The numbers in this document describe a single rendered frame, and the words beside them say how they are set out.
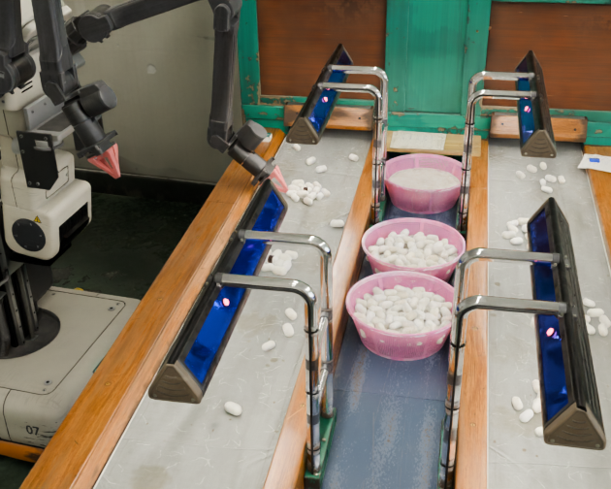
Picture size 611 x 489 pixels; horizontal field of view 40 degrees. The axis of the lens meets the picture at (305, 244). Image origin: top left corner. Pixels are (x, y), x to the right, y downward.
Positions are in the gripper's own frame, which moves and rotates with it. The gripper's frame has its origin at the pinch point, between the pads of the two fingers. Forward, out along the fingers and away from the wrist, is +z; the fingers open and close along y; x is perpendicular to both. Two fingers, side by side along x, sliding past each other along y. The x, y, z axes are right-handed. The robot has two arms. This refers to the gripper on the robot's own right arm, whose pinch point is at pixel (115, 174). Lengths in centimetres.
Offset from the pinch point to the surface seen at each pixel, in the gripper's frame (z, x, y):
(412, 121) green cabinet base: 42, -42, 98
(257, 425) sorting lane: 46, -34, -48
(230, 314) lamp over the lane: 17, -49, -59
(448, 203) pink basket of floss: 59, -52, 62
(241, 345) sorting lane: 41, -24, -25
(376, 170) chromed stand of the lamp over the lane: 35, -45, 41
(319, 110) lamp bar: 12, -42, 31
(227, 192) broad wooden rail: 25.8, 0.3, 41.4
